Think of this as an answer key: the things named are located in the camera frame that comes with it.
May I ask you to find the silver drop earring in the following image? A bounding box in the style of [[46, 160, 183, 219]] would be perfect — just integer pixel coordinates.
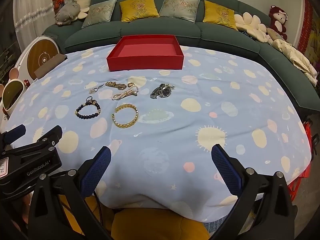
[[89, 85, 105, 95]]

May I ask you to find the dark green sofa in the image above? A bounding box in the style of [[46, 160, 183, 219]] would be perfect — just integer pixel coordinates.
[[41, 0, 320, 117]]

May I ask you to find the white device with round ears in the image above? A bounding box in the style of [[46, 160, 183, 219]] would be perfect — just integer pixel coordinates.
[[0, 69, 33, 128]]

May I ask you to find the pearl bracelet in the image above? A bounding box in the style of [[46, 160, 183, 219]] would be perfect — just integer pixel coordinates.
[[112, 85, 139, 101]]

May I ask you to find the large yellow floral cushion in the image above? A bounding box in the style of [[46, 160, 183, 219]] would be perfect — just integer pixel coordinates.
[[119, 0, 160, 22]]

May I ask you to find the grey pig plush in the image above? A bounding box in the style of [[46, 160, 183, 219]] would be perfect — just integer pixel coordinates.
[[54, 1, 81, 26]]

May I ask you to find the white curtain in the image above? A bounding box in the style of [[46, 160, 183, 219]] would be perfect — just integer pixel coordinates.
[[12, 0, 68, 43]]

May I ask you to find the white device with wooden disc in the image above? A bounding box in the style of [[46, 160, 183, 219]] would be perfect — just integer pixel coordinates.
[[15, 35, 62, 84]]

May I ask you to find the yellow stool cushion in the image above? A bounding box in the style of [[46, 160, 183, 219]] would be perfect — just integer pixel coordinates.
[[57, 195, 210, 240]]

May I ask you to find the silver wristwatch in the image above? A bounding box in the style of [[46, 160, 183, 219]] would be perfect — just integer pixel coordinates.
[[150, 83, 173, 99]]

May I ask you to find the gold chain bracelet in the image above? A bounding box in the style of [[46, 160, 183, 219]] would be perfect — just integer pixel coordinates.
[[105, 81, 127, 90]]

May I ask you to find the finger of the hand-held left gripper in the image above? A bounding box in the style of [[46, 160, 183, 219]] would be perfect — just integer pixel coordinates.
[[0, 124, 27, 147], [14, 125, 63, 155]]

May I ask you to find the large grey floral cushion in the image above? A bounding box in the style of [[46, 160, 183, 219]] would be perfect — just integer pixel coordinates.
[[82, 0, 118, 29]]

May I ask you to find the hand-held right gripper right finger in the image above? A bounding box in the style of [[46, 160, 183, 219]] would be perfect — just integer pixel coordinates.
[[211, 144, 298, 240]]

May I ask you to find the red patterned wall hanging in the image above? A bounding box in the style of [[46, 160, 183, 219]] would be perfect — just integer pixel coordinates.
[[299, 0, 320, 64]]

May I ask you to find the blue planet print tablecloth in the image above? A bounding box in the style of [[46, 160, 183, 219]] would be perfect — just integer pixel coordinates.
[[0, 45, 312, 223]]

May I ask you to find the brown pouch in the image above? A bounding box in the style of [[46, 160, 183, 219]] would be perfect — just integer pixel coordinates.
[[34, 54, 68, 80]]

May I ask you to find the dark bead bracelet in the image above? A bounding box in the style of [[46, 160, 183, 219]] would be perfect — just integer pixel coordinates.
[[76, 100, 102, 119]]

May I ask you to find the cream satin cloth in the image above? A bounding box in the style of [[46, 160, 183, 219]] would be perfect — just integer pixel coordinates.
[[271, 39, 318, 86]]

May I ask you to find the small grey floral cushion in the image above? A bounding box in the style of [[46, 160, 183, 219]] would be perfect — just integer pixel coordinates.
[[159, 0, 201, 23]]

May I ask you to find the small yellow floral cushion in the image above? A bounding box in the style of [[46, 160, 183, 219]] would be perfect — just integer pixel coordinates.
[[202, 0, 239, 30]]

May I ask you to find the red tray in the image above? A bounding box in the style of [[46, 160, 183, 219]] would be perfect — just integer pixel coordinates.
[[106, 35, 185, 72]]

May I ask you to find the gold cuff bracelet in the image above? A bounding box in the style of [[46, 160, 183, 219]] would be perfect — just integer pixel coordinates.
[[112, 104, 139, 128]]

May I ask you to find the red crate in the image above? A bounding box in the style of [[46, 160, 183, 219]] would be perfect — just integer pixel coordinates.
[[287, 120, 315, 201]]

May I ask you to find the white flower-shaped cushion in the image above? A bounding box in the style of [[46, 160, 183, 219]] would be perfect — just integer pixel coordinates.
[[234, 12, 272, 43]]

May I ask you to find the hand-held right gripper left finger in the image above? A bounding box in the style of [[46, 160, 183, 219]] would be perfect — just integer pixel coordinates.
[[28, 145, 112, 240]]

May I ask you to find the red monkey plush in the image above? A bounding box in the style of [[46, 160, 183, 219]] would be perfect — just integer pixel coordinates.
[[269, 5, 289, 40]]

